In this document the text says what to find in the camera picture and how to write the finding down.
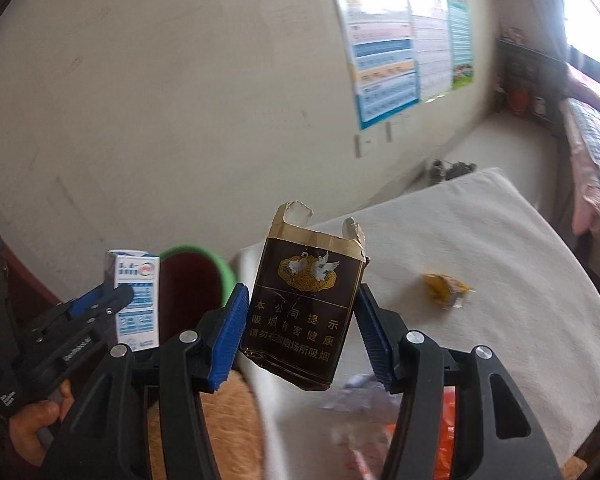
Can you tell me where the green wall poster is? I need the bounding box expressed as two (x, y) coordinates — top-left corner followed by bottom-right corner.
(445, 0), (475, 91)

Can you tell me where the dark brown cigarette pack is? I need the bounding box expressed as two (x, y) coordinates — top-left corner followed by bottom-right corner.
(239, 201), (372, 392)

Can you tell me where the red bucket with green rim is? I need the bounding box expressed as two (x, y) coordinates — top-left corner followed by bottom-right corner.
(156, 245), (238, 353)

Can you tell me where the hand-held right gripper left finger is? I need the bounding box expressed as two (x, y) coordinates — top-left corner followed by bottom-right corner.
(42, 282), (261, 480)

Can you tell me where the person's left hand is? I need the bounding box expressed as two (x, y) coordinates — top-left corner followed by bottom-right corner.
(7, 379), (76, 463)

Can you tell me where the purple pillow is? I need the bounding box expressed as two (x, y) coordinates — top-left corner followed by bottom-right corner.
(565, 62), (600, 121)

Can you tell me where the white grid wall poster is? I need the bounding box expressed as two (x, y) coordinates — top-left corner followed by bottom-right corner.
(405, 0), (453, 103)

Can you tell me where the white and blue carton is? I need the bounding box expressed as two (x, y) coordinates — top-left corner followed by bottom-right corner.
(102, 249), (161, 351)

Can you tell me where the clear plastic wrapper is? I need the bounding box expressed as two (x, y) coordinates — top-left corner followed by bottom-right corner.
(322, 374), (403, 423)

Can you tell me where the dark metal shelf rack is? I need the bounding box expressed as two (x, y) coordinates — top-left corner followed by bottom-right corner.
(495, 35), (568, 121)

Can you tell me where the blue wall poster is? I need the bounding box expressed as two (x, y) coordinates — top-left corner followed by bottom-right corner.
(325, 0), (421, 132)

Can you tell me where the white cloth covered table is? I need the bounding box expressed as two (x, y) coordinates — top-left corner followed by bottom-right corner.
(230, 167), (600, 480)

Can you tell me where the orange snack wrapper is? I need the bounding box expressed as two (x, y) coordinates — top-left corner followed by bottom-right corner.
(385, 390), (461, 480)

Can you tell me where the yellow and white wrapper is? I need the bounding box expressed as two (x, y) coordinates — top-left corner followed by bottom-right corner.
(422, 272), (473, 311)

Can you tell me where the pink bed sheet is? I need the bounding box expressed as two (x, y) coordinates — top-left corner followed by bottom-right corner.
(565, 110), (600, 236)

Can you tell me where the red bag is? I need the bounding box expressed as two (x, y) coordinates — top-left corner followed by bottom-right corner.
(510, 87), (531, 116)

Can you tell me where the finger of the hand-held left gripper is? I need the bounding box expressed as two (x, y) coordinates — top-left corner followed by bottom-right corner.
(25, 284), (135, 345)

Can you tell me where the brown wooden cabinet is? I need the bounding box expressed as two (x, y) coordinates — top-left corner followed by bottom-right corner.
(0, 205), (73, 321)

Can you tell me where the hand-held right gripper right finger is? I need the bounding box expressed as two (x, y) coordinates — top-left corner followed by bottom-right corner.
(352, 284), (563, 480)

